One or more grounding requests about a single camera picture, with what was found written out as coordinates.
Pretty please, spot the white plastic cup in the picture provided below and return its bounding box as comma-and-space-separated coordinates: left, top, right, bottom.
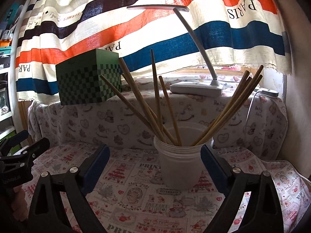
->
153, 122, 206, 190

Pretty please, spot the person's left hand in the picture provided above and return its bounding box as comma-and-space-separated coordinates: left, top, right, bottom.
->
11, 185, 28, 221

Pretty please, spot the printed patterned tablecloth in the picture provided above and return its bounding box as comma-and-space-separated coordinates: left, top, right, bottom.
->
23, 94, 310, 232

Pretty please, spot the phone on charger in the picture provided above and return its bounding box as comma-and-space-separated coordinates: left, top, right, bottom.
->
258, 88, 279, 98

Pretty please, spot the white desk lamp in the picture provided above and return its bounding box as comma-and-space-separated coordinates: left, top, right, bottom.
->
126, 4, 223, 97

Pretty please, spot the striped Paris curtain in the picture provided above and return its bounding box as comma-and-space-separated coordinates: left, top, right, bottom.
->
15, 0, 292, 103

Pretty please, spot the white charging cable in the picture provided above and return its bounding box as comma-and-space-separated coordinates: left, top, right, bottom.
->
244, 90, 264, 132

